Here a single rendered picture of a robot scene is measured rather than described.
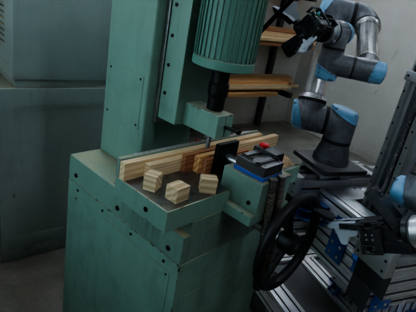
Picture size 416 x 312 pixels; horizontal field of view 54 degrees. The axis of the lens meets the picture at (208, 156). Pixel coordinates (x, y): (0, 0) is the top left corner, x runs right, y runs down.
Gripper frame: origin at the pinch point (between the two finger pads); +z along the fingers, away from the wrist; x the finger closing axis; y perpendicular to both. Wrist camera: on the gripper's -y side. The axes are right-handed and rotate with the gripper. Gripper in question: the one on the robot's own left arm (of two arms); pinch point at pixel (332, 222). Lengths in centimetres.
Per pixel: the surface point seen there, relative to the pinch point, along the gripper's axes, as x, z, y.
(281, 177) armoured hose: -9.3, 7.1, -14.3
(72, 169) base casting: -34, 74, -26
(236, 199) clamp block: -16.3, 17.9, -10.4
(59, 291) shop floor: -22, 131, 27
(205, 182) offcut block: -25.0, 19.5, -16.6
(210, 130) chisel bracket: -14.3, 24.9, -30.3
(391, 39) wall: 326, 90, -106
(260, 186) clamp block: -16.3, 8.7, -13.3
